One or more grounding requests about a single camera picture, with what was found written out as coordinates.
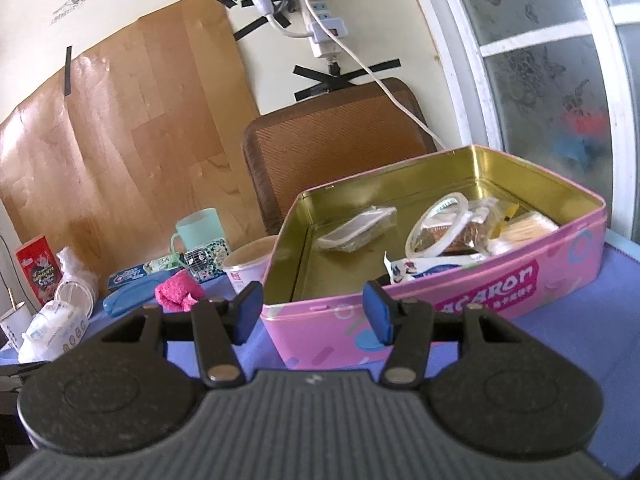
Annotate cake snack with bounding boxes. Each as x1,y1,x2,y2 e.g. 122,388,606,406
406,193,503,257

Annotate blue patterned tablecloth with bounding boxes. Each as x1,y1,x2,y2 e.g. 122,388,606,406
9,247,639,479

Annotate gold spoon handle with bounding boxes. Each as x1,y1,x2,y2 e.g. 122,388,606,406
2,278,15,311

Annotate yellow utility knife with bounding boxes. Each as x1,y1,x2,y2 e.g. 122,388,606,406
490,200,521,240

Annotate brown woven tray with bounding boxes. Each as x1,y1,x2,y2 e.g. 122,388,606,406
242,82,436,235

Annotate green toothpaste box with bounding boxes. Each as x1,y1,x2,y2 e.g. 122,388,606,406
107,252,186,292

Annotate plastic cups in bag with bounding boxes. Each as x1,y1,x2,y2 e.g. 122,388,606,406
54,246,99,318

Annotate pink fluffy cloth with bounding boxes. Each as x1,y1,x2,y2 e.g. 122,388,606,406
154,269,205,313

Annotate blue pouch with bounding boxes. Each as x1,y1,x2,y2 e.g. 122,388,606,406
102,270,178,318

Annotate small patterned tissue pack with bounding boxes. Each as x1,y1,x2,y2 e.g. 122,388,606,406
184,237,230,283

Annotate white tin can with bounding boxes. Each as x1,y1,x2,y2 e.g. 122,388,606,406
222,235,278,292

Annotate red snack box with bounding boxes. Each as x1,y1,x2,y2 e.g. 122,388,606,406
14,235,62,306

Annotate white power strip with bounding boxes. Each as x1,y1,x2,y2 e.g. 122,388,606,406
299,0,348,62

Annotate pink macaron tin box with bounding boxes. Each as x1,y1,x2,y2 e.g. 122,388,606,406
262,146,608,370

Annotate cotton swabs bag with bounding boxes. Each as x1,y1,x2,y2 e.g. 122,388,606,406
487,211,559,256

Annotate white power cable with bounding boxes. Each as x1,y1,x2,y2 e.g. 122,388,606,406
304,0,449,151

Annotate green frosted mug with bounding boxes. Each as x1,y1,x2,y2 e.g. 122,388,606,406
169,208,226,252

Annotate large white tissue pack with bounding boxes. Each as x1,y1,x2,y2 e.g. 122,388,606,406
18,300,88,364

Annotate clear tape roll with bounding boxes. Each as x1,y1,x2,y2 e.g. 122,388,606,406
405,192,473,258

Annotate white enamel mug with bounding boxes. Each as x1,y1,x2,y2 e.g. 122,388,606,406
0,301,32,351

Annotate small white wet wipes pack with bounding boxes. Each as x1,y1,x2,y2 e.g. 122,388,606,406
383,254,486,284

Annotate white plastic case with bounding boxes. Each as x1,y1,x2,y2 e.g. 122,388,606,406
314,206,397,252

